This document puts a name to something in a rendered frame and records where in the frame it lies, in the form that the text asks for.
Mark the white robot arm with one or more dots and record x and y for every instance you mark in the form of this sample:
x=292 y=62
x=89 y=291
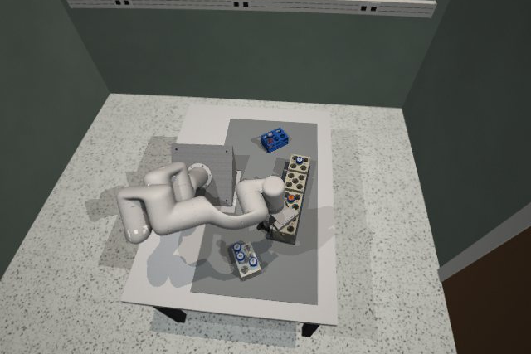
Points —
x=167 y=215

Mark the blue tube rack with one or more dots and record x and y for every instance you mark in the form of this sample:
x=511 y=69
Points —
x=280 y=139

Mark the grey flat mat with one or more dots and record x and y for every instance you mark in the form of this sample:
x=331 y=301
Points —
x=289 y=273

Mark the white tube rack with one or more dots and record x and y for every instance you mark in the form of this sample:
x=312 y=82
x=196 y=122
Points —
x=245 y=269

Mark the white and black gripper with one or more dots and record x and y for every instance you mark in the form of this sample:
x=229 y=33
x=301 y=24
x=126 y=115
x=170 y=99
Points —
x=266 y=223

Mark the beige square adapter with holes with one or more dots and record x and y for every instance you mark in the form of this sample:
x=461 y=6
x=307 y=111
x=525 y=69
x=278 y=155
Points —
x=294 y=182
x=293 y=167
x=297 y=202

